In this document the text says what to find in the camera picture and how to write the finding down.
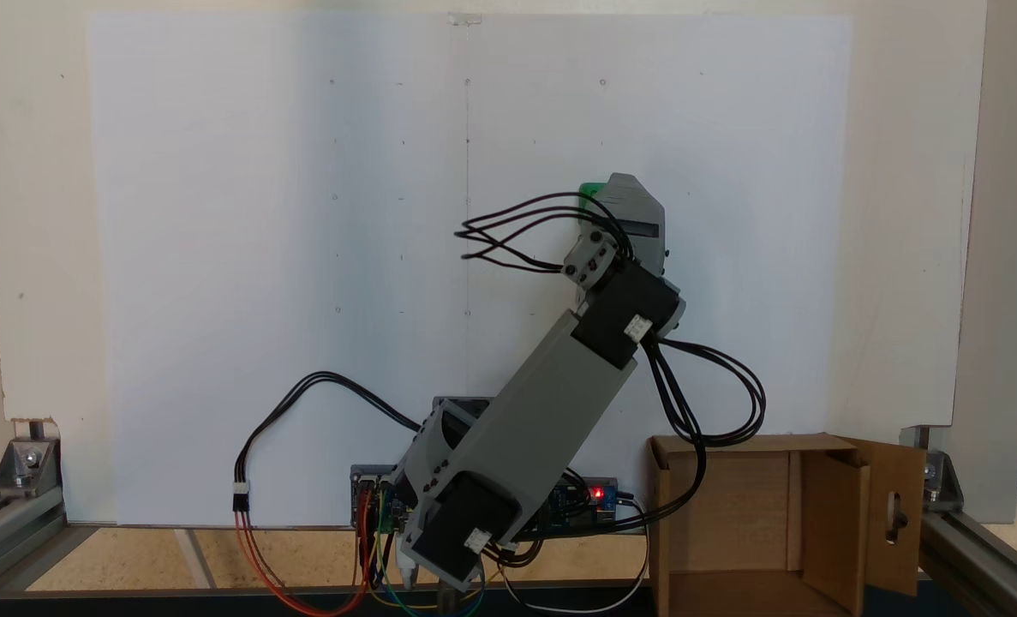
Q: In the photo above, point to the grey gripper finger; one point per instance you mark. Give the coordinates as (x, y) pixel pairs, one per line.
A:
(637, 201)

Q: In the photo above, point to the green dice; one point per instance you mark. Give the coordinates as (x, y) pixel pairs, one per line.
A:
(589, 190)

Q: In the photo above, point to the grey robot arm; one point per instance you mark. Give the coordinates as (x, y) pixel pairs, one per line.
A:
(542, 403)

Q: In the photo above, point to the white paper sheet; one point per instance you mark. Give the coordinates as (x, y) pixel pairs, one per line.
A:
(217, 257)
(731, 128)

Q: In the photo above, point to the clear tape piece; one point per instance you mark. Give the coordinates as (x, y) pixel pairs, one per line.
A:
(465, 18)

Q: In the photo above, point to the blue circuit board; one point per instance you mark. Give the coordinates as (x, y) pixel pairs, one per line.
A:
(602, 510)

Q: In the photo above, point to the open cardboard box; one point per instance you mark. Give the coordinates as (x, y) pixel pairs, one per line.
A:
(731, 514)

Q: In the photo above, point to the grey board mounting plate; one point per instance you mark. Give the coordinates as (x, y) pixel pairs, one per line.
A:
(361, 473)

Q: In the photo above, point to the small green circuit board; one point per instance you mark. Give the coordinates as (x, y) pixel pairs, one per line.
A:
(392, 518)

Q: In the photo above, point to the white usb plug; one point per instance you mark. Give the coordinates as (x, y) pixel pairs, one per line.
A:
(403, 566)

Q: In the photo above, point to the metal clamp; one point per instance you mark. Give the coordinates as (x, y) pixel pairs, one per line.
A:
(448, 600)

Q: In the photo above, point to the metal corner bracket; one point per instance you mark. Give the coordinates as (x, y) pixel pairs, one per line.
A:
(941, 484)
(28, 463)

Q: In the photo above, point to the aluminium frame rail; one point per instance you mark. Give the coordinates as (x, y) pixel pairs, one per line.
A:
(988, 566)
(11, 531)

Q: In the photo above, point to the black frame bar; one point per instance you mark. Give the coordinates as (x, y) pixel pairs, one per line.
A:
(131, 607)

